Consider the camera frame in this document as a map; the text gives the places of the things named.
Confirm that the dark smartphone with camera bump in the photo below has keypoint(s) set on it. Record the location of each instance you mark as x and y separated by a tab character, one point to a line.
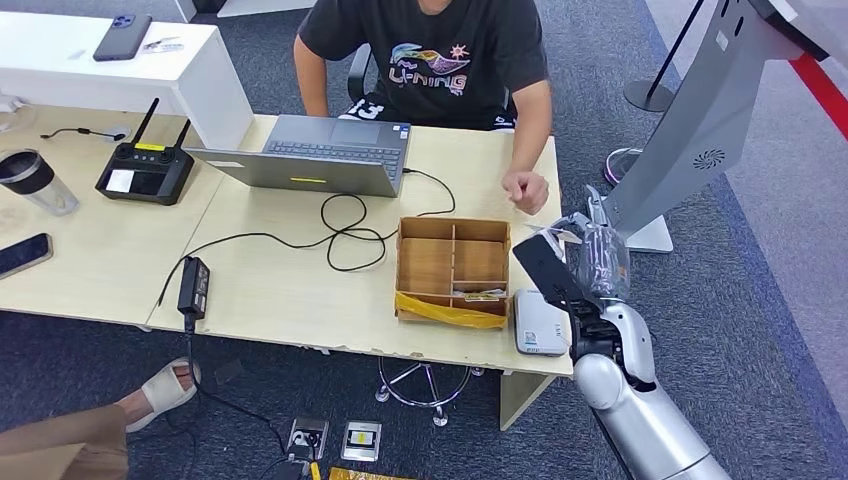
122	38

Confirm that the white cabinet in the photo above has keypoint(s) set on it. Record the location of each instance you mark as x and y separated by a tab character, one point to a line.
132	79

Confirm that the yellow floor tape square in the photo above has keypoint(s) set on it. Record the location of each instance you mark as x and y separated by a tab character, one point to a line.
364	474

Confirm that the person's left forearm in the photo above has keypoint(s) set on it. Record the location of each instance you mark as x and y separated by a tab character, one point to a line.
530	126

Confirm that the floor socket with plug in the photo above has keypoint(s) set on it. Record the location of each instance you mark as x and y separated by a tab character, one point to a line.
308	437

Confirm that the yellow plastic strip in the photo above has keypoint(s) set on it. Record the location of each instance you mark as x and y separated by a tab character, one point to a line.
450	316

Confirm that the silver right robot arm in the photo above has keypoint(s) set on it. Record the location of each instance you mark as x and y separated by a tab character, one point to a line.
629	411

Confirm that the grey kiosk stand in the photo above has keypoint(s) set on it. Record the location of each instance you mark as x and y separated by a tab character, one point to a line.
696	119

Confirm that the grey laptop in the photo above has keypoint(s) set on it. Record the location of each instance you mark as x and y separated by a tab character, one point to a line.
311	173

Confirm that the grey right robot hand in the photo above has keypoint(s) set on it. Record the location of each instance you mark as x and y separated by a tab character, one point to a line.
599	265

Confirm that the room key cards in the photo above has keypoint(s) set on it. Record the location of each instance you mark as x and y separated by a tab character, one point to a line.
480	296

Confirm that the black stanchion post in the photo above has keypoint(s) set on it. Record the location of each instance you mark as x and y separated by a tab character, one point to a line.
648	96

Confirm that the person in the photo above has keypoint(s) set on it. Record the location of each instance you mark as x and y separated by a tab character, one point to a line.
424	40
60	444

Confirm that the person's right forearm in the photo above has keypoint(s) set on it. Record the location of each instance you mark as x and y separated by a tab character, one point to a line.
310	79

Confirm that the person's foot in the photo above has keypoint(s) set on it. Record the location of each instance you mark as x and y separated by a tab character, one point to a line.
162	394

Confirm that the black remote controller with antennas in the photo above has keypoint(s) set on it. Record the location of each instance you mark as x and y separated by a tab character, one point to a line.
142	175

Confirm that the clear tumbler with black sleeve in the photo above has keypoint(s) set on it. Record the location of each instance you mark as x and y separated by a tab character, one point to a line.
33	179

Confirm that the wooden divider box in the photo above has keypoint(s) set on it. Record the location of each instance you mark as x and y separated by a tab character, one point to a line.
427	265

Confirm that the person's left hand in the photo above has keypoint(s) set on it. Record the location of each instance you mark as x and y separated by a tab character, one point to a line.
526	192

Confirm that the black smartphone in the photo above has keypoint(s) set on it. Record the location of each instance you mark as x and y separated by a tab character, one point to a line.
23	255

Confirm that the floor socket with yellow label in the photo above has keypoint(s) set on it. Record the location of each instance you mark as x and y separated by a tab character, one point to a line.
361	440

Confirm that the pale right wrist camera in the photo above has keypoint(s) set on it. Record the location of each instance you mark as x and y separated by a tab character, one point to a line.
550	233

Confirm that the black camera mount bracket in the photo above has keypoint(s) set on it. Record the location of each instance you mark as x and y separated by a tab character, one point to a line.
543	265

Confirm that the red barrier belt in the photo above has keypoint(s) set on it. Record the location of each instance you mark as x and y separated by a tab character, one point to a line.
821	96

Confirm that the white card reader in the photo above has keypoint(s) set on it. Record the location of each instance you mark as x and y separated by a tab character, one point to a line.
538	324

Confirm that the black power adapter brick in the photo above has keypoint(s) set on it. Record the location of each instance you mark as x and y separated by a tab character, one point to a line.
193	286

